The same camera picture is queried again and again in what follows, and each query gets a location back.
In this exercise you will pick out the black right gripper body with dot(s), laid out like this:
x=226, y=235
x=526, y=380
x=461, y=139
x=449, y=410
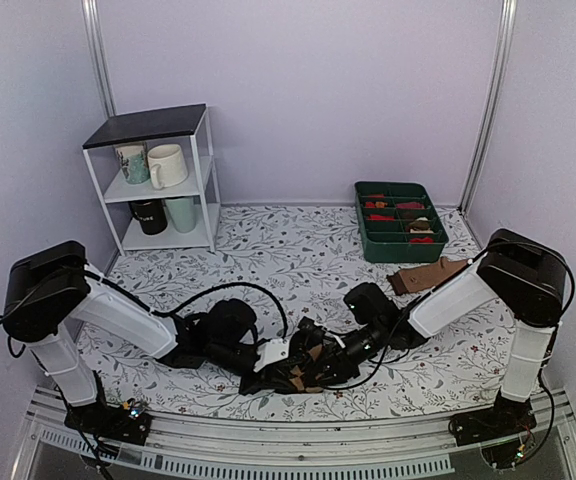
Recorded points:
x=351, y=369

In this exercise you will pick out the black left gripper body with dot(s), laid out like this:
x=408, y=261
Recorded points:
x=222, y=355

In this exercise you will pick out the brown tan argyle sock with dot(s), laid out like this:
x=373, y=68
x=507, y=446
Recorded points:
x=297, y=373

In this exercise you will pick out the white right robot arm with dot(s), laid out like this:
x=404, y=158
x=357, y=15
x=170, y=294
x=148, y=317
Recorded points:
x=533, y=282

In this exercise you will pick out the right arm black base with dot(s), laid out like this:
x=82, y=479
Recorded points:
x=505, y=417

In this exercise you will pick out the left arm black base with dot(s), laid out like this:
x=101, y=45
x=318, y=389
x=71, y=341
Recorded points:
x=128, y=423

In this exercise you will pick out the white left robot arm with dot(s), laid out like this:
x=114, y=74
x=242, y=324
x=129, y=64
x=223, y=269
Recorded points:
x=48, y=288

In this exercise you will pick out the plain brown sock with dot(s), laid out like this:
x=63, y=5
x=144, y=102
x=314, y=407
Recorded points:
x=427, y=276

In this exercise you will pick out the floral patterned table mat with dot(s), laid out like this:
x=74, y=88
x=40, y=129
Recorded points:
x=289, y=263

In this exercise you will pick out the red rolled sock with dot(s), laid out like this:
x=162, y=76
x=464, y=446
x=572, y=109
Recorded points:
x=380, y=218

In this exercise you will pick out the green divided organizer tray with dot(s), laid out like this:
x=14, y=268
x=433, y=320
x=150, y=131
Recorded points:
x=388, y=242

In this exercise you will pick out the brown cream rolled sock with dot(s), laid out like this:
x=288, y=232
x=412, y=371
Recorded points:
x=421, y=225

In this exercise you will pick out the mint green cup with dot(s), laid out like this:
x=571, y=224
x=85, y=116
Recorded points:
x=182, y=213

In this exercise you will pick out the black mug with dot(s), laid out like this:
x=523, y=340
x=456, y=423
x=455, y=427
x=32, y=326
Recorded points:
x=150, y=215

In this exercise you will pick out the white shelf black top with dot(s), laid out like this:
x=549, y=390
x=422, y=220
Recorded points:
x=166, y=192

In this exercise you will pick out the cream white mug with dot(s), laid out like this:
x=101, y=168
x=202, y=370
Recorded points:
x=167, y=166

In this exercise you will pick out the teal patterned mug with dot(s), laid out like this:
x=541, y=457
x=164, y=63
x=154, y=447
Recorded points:
x=133, y=163

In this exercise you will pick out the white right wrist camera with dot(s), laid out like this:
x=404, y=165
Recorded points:
x=334, y=342

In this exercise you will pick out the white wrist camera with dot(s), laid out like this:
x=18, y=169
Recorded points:
x=334, y=342
x=271, y=352

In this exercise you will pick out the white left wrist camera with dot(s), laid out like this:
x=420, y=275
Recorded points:
x=271, y=352

